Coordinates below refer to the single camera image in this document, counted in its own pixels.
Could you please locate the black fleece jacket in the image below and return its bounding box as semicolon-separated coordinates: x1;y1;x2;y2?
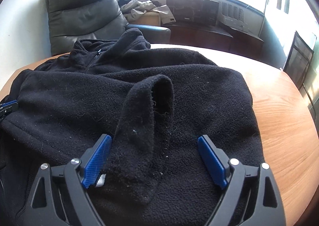
1;29;264;225

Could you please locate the pile of beige clothes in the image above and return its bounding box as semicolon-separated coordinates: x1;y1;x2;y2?
120;0;176;24

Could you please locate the dark wooden cabinet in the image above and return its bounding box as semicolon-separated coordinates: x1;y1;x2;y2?
164;23;264;60

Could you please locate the dark leather armchair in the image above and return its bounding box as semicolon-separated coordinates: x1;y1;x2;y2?
46;0;171;56

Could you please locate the black floor screen panel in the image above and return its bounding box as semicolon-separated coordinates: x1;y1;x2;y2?
283;31;314;90

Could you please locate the white radiator unit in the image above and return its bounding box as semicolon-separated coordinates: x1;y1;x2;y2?
218;2;249;32

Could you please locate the light wooden box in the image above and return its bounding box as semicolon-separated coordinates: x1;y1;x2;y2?
124;12;161;27

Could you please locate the black monitor on cabinet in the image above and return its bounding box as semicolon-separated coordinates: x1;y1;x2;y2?
166;0;219;26

